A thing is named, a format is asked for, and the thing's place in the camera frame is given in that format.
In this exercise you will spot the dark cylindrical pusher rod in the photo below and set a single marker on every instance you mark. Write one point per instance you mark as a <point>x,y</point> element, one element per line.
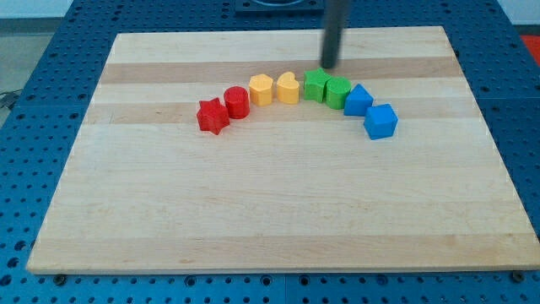
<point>335,18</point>

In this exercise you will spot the green star block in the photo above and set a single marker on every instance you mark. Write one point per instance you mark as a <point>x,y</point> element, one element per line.
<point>315,84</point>

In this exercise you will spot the red star block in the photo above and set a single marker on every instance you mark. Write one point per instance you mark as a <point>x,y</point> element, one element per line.
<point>212,116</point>

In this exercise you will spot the green cylinder block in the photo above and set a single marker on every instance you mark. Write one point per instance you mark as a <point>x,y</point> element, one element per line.
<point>337,90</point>

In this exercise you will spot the yellow heart block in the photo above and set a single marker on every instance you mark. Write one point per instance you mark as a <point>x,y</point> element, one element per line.
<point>288,88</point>

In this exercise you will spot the blue triangle block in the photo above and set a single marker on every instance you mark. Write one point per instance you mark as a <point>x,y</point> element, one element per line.
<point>358,101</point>

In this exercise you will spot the yellow pentagon block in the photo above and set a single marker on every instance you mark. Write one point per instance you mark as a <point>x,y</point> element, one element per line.
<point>261,90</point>

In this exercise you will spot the blue cube block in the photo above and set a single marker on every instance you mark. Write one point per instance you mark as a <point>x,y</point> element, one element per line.
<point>380,121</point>

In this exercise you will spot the red cylinder block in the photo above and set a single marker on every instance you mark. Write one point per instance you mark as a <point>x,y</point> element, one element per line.
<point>237,102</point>

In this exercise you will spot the wooden board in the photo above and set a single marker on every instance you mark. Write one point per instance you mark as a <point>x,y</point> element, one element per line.
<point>291,188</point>

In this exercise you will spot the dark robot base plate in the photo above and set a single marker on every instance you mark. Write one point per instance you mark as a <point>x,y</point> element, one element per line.
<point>278,7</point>

